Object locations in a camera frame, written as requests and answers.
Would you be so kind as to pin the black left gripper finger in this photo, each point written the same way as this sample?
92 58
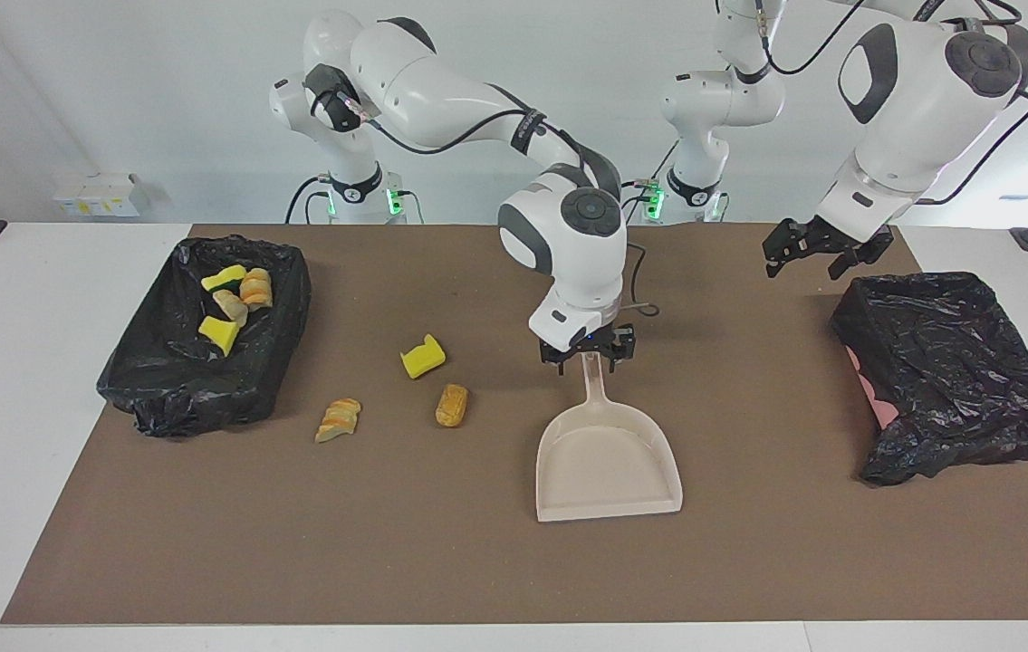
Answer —
778 254
842 266

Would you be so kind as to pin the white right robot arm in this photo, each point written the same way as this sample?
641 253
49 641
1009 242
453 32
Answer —
441 91

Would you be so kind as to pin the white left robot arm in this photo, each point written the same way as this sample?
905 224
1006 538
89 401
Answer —
912 100

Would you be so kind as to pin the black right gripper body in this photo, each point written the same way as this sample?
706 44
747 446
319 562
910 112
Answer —
590 342

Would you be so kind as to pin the beige plastic dustpan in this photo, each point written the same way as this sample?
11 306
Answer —
609 462

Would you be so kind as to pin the black bagged pink bin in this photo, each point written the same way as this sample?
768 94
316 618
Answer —
948 362

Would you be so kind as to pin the white wall socket box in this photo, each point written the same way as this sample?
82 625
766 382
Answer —
101 195

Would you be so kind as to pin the orange striped croissant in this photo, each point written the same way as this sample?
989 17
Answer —
256 288
338 420

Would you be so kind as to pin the brown table mat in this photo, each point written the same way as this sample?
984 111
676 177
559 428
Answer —
477 561

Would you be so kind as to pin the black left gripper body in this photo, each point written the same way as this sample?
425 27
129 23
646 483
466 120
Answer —
831 246

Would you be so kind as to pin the yellow sponge piece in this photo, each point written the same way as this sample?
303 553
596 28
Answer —
220 335
224 277
423 357

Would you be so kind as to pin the pale bread chunk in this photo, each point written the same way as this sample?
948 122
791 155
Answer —
231 308

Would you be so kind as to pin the brown bread roll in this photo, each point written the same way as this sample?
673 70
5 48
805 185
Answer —
452 405

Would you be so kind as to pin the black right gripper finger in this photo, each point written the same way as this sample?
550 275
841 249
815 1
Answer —
561 364
620 359

